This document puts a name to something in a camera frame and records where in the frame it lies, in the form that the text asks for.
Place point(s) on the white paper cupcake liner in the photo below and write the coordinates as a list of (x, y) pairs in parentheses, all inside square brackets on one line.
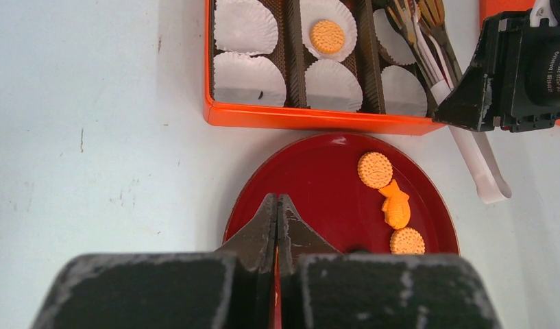
[(242, 79), (392, 46), (333, 10), (246, 27), (403, 93), (331, 86)]

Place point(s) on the orange cookie box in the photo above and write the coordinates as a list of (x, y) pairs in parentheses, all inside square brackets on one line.
[(293, 58)]

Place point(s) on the orange fish shaped cookie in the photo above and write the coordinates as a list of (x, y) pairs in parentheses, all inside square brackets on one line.
[(395, 207)]

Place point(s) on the round tan cookie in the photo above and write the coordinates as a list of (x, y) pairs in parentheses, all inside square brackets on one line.
[(327, 37), (407, 241), (375, 169)]

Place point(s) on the dark red round plate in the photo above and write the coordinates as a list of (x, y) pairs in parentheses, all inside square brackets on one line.
[(320, 176)]

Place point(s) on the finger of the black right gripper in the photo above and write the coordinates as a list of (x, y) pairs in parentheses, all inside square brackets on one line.
[(321, 288)]

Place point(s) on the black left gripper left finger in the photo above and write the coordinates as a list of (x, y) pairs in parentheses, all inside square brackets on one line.
[(231, 287)]

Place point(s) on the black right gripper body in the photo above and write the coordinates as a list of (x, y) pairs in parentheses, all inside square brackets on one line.
[(529, 72)]

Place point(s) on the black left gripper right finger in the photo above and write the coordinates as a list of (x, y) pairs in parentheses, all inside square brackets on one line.
[(469, 105)]

